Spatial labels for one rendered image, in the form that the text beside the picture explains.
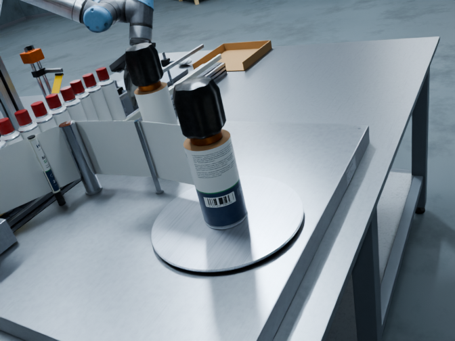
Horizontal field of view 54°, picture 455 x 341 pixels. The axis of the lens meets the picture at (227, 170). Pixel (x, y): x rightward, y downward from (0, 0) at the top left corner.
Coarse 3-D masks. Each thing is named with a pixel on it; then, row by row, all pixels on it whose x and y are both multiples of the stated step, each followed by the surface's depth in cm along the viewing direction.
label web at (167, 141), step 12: (156, 132) 95; (168, 132) 93; (180, 132) 91; (156, 144) 98; (168, 144) 95; (180, 144) 93; (156, 156) 100; (168, 156) 97; (180, 156) 95; (168, 168) 100; (180, 168) 97; (180, 180) 99; (192, 180) 97
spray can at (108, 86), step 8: (96, 72) 136; (104, 72) 136; (104, 80) 137; (112, 80) 138; (104, 88) 137; (112, 88) 138; (104, 96) 138; (112, 96) 139; (112, 104) 140; (120, 104) 141; (112, 112) 141; (120, 112) 142; (120, 120) 142
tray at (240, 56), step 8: (216, 48) 216; (224, 48) 222; (232, 48) 220; (240, 48) 218; (248, 48) 216; (256, 48) 214; (264, 48) 204; (208, 56) 210; (224, 56) 214; (232, 56) 211; (240, 56) 208; (248, 56) 206; (256, 56) 197; (192, 64) 200; (200, 64) 205; (232, 64) 200; (240, 64) 197; (248, 64) 192
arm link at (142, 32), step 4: (132, 28) 144; (136, 28) 144; (140, 28) 144; (144, 28) 144; (148, 28) 145; (132, 32) 144; (136, 32) 144; (140, 32) 144; (144, 32) 144; (148, 32) 145; (132, 36) 144; (136, 36) 144; (140, 36) 144; (144, 36) 144; (148, 36) 145; (148, 40) 146
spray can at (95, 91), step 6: (84, 78) 132; (90, 78) 132; (90, 84) 133; (96, 84) 135; (90, 90) 133; (96, 90) 133; (96, 96) 134; (102, 96) 136; (96, 102) 135; (102, 102) 136; (96, 108) 136; (102, 108) 136; (108, 108) 139; (102, 114) 137; (108, 114) 138; (102, 120) 138; (108, 120) 139
